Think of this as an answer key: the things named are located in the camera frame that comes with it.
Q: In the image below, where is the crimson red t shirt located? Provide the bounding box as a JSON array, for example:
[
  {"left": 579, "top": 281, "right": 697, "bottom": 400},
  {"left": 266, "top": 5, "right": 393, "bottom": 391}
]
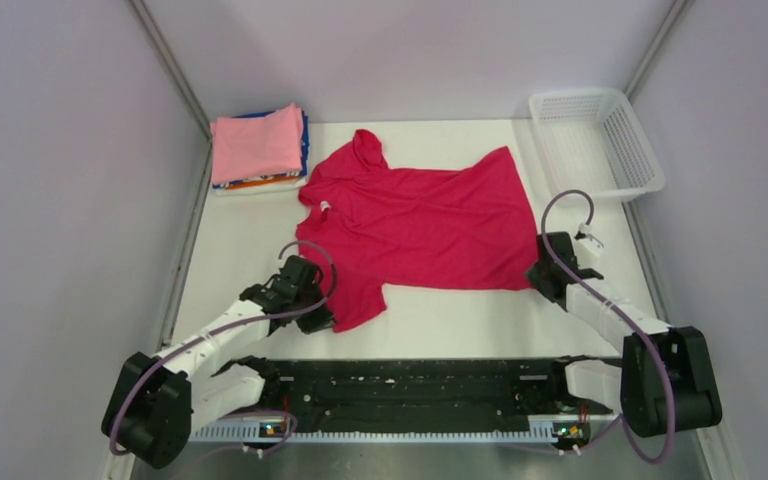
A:
[{"left": 296, "top": 129, "right": 538, "bottom": 332}]

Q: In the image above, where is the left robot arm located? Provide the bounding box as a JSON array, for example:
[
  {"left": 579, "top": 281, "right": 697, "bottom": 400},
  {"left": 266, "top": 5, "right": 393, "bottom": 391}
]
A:
[{"left": 101, "top": 250, "right": 337, "bottom": 469}]

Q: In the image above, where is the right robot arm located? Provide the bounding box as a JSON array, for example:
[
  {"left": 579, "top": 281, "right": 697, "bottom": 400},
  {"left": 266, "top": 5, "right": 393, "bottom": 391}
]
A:
[{"left": 526, "top": 232, "right": 723, "bottom": 438}]

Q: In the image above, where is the white folded t shirt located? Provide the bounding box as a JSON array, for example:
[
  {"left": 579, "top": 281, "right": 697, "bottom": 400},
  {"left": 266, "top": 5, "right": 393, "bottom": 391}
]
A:
[{"left": 211, "top": 176, "right": 308, "bottom": 196}]

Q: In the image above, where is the blue folded t shirt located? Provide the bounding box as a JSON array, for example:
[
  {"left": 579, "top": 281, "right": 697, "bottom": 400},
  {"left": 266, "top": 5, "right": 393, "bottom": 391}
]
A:
[{"left": 212, "top": 109, "right": 310, "bottom": 189}]

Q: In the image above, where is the orange folded t shirt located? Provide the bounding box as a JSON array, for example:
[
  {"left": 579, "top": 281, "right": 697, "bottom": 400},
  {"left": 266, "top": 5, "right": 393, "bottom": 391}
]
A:
[{"left": 213, "top": 176, "right": 303, "bottom": 190}]

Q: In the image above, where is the white plastic basket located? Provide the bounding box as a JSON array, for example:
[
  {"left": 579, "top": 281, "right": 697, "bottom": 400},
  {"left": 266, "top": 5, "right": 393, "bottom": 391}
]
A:
[{"left": 528, "top": 88, "right": 666, "bottom": 202}]

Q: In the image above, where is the pink folded t shirt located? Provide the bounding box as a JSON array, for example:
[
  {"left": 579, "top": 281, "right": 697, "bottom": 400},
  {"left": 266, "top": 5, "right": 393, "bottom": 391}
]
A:
[{"left": 209, "top": 102, "right": 306, "bottom": 186}]

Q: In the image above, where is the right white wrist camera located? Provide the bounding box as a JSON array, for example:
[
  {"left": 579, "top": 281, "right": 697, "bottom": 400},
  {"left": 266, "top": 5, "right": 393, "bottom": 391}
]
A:
[{"left": 574, "top": 223, "right": 605, "bottom": 261}]

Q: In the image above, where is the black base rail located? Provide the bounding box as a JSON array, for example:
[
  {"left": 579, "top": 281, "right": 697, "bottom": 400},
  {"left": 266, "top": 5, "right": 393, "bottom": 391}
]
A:
[{"left": 253, "top": 359, "right": 613, "bottom": 434}]

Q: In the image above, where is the white cable duct strip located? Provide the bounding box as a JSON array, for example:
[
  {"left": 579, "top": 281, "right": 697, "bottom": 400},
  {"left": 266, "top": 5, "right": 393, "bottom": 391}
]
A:
[{"left": 190, "top": 420, "right": 585, "bottom": 444}]

